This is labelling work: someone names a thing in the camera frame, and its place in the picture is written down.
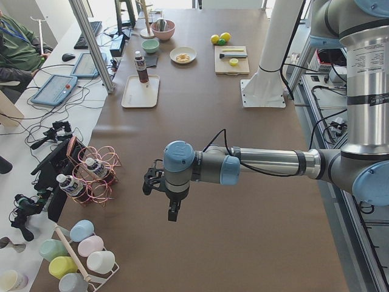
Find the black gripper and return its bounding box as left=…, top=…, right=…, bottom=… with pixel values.
left=166, top=190, right=186, bottom=221

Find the white round plate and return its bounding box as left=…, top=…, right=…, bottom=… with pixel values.
left=170, top=46, right=197, bottom=64

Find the cream rabbit tray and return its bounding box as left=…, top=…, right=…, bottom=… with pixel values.
left=121, top=75, right=160, bottom=108

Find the brown tea bottle on tray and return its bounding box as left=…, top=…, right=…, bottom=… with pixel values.
left=134, top=50, right=149, bottom=83

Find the glazed yellow donut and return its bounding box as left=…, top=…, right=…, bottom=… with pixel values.
left=174, top=53, right=191, bottom=64

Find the pink cup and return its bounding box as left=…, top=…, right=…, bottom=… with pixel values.
left=78, top=235, right=104, bottom=257

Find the white cup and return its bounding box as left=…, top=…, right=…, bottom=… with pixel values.
left=86, top=251, right=115, bottom=274

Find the tea bottle in rack far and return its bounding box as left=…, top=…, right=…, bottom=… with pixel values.
left=85, top=158, right=115, bottom=185

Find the tea bottle in rack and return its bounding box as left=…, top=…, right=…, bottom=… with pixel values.
left=85, top=158, right=115, bottom=185
left=56, top=173, right=90, bottom=204

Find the light blue cup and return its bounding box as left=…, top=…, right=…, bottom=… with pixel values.
left=70, top=220, right=94, bottom=242

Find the white cup rack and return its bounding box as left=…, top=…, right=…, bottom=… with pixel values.
left=54, top=223, right=120, bottom=291

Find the tea bottle in rack near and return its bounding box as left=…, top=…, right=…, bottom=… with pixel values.
left=56, top=173, right=90, bottom=204

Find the grey cup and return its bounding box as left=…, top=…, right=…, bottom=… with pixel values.
left=58, top=273, right=88, bottom=292

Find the yellow cup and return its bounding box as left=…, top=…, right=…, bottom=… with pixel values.
left=49, top=256, right=78, bottom=279

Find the mint cup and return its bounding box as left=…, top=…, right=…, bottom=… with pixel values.
left=39, top=238, right=68, bottom=262

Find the grey folded cloth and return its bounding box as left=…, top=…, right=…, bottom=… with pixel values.
left=144, top=55, right=159, bottom=68

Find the wooden cutting board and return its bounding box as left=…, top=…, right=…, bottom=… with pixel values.
left=214, top=46, right=250, bottom=75

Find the half lemon on board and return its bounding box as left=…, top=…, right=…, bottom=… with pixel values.
left=229, top=58, right=239, bottom=66

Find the mint green bowl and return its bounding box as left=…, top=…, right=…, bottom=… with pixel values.
left=142, top=39, right=160, bottom=54

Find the blue teach pendant near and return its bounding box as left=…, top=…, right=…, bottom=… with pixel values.
left=30, top=75, right=78, bottom=106

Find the blue teach pendant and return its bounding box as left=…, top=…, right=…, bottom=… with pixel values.
left=30, top=75, right=78, bottom=106
left=71, top=53, right=98, bottom=79

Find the blue teach pendant far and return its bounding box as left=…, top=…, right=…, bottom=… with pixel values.
left=71, top=53, right=98, bottom=79

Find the yellow lemon front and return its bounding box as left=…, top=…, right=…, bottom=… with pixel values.
left=210, top=34, right=220, bottom=44

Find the yellow lemon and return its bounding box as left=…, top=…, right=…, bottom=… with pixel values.
left=210, top=34, right=220, bottom=44
left=220, top=32, right=232, bottom=42

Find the wooden mug tree stand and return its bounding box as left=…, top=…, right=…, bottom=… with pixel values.
left=136, top=0, right=155, bottom=39

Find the pink bowl with ice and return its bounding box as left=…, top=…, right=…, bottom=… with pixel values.
left=151, top=19, right=176, bottom=41

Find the yellow lemon rear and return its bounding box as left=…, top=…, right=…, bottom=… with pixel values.
left=220, top=32, right=232, bottom=42

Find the black computer mouse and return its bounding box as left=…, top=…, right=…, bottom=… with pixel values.
left=61, top=53, right=75, bottom=62

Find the black keyboard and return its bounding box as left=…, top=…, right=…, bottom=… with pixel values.
left=73, top=21, right=103, bottom=50

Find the seated person green jacket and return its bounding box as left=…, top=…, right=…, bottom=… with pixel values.
left=1, top=13, right=53, bottom=92

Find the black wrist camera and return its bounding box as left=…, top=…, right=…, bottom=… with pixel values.
left=142, top=159, right=167, bottom=195

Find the copper wire bottle rack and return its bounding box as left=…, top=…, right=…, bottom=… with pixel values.
left=66, top=137, right=121, bottom=207

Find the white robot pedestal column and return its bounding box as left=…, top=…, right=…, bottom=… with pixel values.
left=241, top=0, right=305, bottom=108

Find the knife with black handle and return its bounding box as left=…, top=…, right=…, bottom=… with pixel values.
left=219, top=53, right=247, bottom=59

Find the aluminium frame post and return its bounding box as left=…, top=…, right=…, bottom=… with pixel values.
left=69, top=0, right=114, bottom=94

